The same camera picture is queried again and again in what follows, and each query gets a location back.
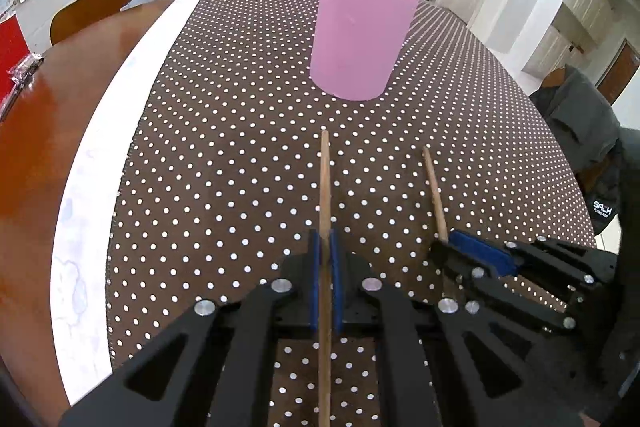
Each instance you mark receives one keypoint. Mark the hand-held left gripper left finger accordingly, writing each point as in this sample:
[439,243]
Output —
[314,287]

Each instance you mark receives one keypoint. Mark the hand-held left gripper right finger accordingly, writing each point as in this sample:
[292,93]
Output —
[336,292]

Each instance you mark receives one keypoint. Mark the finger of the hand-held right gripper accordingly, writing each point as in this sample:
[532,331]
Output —
[482,252]
[505,294]

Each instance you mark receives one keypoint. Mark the wooden chopstick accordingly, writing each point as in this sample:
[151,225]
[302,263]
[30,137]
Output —
[325,187]
[436,197]

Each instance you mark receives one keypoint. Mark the pink cup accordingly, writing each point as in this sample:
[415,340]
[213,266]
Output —
[355,42]

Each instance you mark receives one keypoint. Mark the dark jacket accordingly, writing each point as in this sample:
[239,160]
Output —
[585,122]

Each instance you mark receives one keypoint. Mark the brown polka dot table mat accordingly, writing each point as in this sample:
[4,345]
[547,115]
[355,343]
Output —
[225,132]

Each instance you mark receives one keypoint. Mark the brown wooden door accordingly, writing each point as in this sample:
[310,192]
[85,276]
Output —
[622,72]

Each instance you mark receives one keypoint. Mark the white table sheet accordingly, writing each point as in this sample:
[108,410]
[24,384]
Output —
[85,232]

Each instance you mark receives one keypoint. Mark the white cabinet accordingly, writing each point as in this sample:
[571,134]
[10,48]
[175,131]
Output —
[570,12]

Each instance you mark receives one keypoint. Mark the wooden chair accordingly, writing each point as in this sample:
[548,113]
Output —
[95,7]

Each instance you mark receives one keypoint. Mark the red panel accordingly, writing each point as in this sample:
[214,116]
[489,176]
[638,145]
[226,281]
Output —
[10,57]

